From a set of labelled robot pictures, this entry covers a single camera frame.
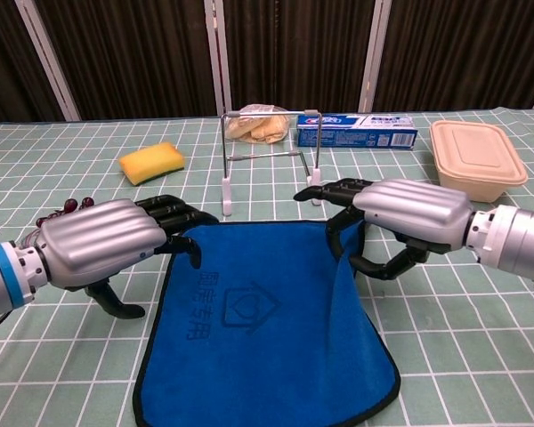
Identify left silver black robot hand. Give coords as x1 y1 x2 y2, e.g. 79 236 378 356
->
37 194 221 320

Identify green checked tablecloth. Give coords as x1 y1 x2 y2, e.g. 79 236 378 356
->
0 104 534 427

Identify metal wire rack white feet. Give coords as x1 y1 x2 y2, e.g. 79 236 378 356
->
220 108 325 218

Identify blue white toothpaste box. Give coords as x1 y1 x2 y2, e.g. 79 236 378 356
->
295 112 418 151

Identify beige lidded food container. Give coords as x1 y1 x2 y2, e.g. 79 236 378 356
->
429 118 530 204

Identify bagged bread rolls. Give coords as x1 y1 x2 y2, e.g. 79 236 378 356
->
226 103 291 146

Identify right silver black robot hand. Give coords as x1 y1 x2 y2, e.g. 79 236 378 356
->
293 178 475 282

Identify yellow sponge green scourer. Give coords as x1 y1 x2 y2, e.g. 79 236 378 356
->
117 141 187 188

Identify blue microfiber cloth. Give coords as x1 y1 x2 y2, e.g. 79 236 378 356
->
132 220 401 427

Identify dark purple grape bunch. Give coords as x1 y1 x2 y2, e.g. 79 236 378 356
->
35 197 94 230

